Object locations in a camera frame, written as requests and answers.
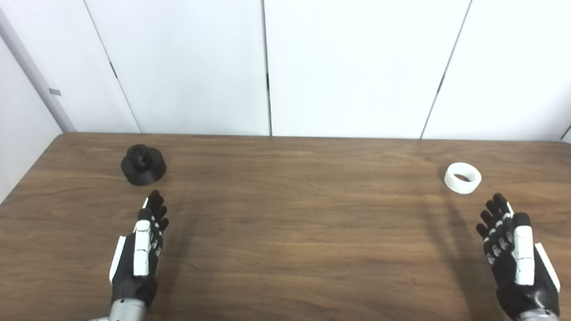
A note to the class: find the grey wall corner post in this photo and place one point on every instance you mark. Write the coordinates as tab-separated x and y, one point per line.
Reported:
31	73

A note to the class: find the round black stepped part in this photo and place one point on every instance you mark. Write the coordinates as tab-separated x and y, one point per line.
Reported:
142	171

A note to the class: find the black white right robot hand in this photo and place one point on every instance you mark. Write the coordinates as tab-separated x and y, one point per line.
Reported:
523	254

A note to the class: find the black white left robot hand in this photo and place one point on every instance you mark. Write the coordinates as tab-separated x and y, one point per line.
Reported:
142	249

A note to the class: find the small grey wall tag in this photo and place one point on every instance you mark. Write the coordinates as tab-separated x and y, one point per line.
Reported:
55	92

